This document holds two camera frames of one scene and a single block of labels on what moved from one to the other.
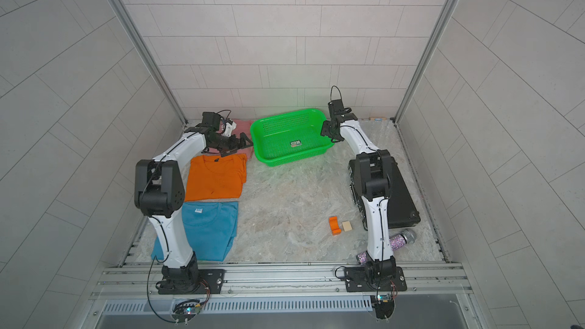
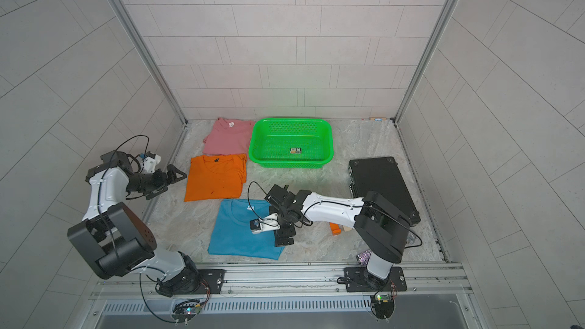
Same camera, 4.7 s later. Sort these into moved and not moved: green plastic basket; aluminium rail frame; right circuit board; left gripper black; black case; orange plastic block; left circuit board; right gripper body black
Moved: green plastic basket; right gripper body black; left gripper black
Not moved: black case; right circuit board; aluminium rail frame; orange plastic block; left circuit board
